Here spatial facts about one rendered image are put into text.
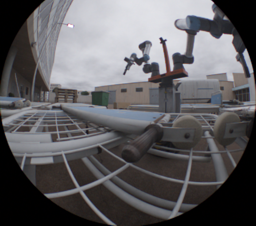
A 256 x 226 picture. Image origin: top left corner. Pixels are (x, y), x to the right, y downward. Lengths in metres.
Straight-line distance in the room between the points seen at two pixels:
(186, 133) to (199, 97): 7.33
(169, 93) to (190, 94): 6.42
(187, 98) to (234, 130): 7.12
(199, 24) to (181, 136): 0.43
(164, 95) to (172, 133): 0.83
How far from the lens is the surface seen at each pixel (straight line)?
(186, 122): 0.15
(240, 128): 0.20
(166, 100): 0.95
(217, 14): 0.51
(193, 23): 0.45
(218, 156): 0.26
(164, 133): 0.15
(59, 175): 0.83
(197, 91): 7.49
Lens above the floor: 0.58
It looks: 3 degrees up
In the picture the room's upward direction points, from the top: 1 degrees clockwise
